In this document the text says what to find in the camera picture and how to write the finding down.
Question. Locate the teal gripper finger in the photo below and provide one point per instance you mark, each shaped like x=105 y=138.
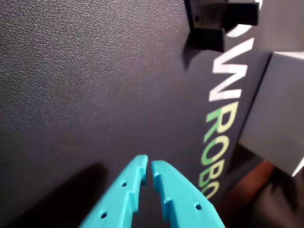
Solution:
x=116 y=202
x=183 y=204

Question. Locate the small black servo motor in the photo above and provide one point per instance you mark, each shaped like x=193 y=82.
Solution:
x=209 y=40

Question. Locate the white open cardboard box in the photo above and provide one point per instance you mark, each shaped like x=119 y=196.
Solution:
x=275 y=107

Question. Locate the black WOWROBO printed mat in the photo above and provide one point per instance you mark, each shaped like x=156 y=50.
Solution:
x=83 y=83

